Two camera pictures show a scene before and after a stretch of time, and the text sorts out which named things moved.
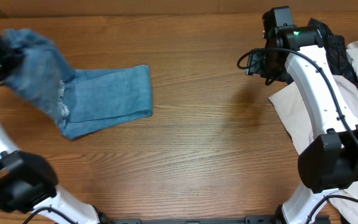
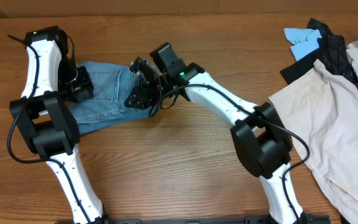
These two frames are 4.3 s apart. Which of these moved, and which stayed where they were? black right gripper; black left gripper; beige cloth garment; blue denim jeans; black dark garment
Moved: black right gripper; black left gripper; blue denim jeans
Stayed: black dark garment; beige cloth garment
